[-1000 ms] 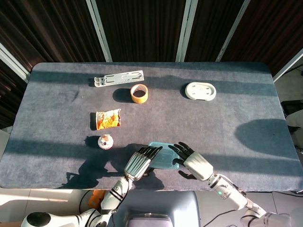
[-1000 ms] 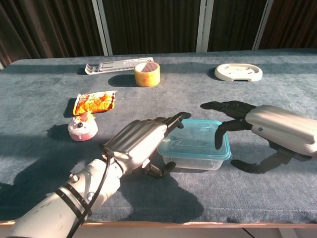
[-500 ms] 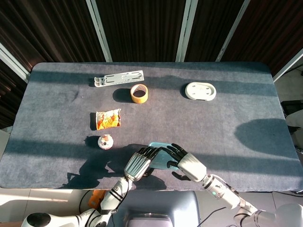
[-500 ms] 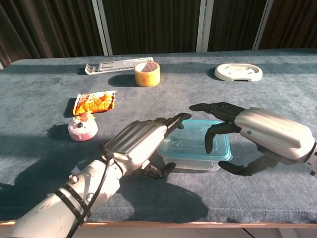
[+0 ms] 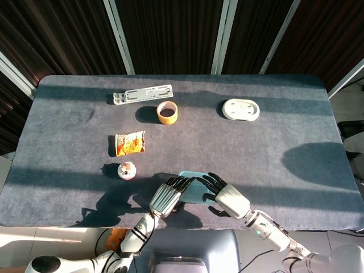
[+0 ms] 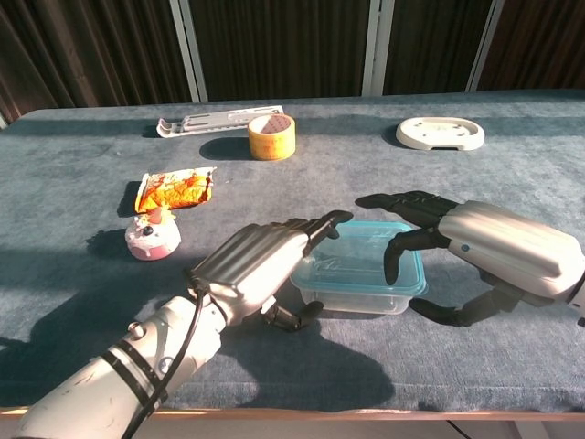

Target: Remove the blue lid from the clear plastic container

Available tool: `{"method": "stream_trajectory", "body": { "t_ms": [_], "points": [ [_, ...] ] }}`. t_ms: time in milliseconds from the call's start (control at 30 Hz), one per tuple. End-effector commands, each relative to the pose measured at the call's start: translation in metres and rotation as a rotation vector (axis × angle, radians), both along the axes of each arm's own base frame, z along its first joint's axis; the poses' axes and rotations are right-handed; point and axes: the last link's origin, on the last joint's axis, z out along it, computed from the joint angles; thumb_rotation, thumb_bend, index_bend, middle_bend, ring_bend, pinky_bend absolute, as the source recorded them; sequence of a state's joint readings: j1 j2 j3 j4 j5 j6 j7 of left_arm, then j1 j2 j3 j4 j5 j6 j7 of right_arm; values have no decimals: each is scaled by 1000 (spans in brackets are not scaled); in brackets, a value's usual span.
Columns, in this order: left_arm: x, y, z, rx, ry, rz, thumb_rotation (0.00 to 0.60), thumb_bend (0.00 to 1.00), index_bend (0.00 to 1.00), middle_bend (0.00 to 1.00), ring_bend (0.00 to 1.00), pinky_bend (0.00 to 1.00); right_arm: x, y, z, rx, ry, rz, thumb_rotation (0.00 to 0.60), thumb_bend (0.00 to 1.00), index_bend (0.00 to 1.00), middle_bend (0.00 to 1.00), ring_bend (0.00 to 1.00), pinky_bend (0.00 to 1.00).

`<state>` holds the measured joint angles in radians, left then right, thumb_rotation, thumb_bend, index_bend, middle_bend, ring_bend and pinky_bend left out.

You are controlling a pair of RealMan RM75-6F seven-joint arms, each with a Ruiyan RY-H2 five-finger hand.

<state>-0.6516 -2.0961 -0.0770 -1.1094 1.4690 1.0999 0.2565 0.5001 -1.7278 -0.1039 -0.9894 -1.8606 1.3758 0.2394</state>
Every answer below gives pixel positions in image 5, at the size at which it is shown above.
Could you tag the orange device under table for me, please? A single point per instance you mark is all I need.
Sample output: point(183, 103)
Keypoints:
point(113, 239)

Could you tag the left black-and-silver robot hand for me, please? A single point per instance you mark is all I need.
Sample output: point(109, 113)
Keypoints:
point(165, 200)

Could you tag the small white cupcake toy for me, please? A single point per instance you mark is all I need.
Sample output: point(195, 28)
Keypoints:
point(127, 171)

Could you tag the white oval soap dish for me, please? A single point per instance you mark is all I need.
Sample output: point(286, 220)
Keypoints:
point(241, 109)

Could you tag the white rounded object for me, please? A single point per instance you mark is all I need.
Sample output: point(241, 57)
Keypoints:
point(356, 143)

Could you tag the brown packing tape roll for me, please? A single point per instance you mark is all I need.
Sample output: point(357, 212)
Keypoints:
point(167, 113)

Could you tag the orange crumpled snack packet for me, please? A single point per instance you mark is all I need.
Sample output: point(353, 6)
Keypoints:
point(130, 143)

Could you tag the grey-blue table cloth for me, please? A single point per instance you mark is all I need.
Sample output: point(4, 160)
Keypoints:
point(256, 136)

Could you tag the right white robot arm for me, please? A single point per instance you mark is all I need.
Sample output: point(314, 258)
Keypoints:
point(281, 236)

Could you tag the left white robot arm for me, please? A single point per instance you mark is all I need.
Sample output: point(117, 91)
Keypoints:
point(125, 247)

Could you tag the white folding stand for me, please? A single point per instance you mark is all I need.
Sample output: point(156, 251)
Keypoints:
point(142, 94)

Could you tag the right black-and-silver robot hand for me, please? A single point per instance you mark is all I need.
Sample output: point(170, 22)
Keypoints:
point(231, 200)

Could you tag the black boxy object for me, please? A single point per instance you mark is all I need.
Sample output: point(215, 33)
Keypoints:
point(352, 128)

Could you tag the white partition frame post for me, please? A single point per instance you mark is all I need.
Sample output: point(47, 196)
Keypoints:
point(277, 39)
point(223, 39)
point(14, 75)
point(347, 78)
point(120, 39)

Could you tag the grey robot torso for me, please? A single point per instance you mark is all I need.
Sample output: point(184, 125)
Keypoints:
point(193, 247)

